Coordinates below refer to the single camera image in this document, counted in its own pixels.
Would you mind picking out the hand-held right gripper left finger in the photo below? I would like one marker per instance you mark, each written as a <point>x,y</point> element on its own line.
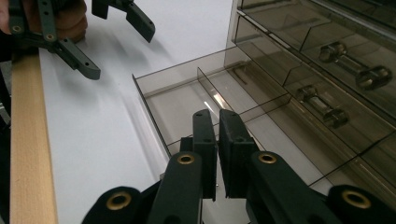
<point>204,146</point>

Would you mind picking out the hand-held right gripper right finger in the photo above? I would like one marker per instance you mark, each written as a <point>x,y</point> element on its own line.
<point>233,155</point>

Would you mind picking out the smoky clear divided drawer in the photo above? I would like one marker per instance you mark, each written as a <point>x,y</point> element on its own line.
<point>180,109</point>

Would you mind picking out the smoky clear drawer cabinet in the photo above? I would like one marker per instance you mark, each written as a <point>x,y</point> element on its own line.
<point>232,29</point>

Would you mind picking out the wooden table edge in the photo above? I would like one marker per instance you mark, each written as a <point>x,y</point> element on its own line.
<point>29,140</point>

